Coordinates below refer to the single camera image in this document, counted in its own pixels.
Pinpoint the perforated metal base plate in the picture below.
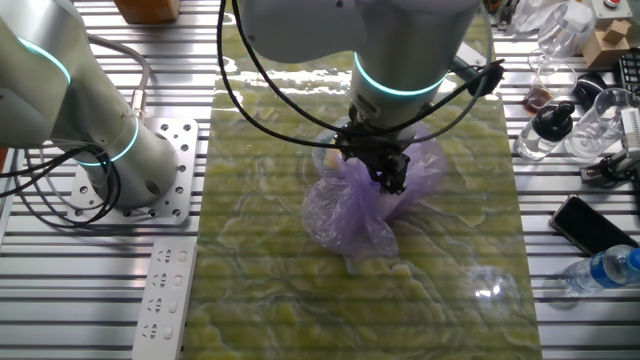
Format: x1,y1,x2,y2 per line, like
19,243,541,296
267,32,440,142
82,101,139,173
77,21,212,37
67,117,200,227

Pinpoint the white ribbed device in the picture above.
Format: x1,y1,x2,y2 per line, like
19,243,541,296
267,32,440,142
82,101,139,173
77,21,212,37
619,107,640,151

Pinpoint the white power strip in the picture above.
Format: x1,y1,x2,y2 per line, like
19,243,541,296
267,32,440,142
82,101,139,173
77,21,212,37
131,238,199,360

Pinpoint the grey base cable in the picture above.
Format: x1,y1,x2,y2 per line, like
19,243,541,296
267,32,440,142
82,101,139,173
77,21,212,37
82,32,152,121

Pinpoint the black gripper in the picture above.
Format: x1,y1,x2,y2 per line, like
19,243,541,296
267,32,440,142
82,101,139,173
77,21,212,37
337,126,417,197

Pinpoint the black smartphone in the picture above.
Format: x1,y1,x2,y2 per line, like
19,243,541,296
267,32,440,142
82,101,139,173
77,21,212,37
548,193,640,257

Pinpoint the clear plastic cup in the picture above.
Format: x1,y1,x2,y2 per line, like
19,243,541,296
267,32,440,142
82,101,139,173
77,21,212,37
564,88,634,164

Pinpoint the yellow item inside bag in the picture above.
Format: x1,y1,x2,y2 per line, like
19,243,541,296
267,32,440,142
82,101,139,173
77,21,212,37
322,147,346,170

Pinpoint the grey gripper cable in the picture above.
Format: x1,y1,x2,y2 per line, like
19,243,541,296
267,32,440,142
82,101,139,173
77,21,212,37
414,9,496,145

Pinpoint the blue label water bottle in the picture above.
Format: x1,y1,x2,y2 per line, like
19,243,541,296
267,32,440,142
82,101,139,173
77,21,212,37
562,243,640,297

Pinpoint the clear bottle black pump cap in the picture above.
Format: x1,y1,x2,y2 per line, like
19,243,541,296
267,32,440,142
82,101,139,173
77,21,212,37
514,100,576,162

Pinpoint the small flask brown liquid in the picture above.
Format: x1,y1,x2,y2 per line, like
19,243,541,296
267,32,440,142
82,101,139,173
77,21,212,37
522,74,554,115

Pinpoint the red emergency stop box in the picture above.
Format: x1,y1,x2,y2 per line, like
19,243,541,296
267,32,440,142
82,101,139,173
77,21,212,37
589,0,634,21

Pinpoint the black keyboard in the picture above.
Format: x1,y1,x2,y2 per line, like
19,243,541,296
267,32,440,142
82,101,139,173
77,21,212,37
613,49,640,94

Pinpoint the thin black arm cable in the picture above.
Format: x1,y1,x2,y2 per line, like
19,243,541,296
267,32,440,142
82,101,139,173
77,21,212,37
230,0,504,137

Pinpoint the cardboard box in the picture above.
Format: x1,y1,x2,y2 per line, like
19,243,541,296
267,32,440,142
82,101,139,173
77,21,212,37
581,18,632,70

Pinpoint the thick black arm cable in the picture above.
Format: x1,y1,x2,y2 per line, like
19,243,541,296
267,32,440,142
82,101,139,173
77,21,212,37
216,0,351,150

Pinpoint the black metal clamp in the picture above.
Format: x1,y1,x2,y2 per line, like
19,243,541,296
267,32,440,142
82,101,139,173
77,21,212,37
579,149,640,189

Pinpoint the black base cable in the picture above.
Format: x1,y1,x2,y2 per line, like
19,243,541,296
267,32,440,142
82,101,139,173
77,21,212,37
0,139,126,229

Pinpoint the purple translucent plastic bag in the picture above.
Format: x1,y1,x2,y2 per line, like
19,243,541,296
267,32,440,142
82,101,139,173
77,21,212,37
301,117,449,260

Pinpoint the clear wine glass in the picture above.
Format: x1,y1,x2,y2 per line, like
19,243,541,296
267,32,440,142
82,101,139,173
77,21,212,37
528,1,598,101

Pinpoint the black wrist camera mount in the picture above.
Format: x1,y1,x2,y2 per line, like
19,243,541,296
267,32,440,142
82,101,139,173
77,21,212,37
467,58,506,97

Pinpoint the brown wooden block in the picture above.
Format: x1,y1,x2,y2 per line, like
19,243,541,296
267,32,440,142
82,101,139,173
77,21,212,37
113,0,181,25

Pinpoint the green marble pattern mat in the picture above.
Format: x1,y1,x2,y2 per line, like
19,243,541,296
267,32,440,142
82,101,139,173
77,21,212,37
182,0,544,360

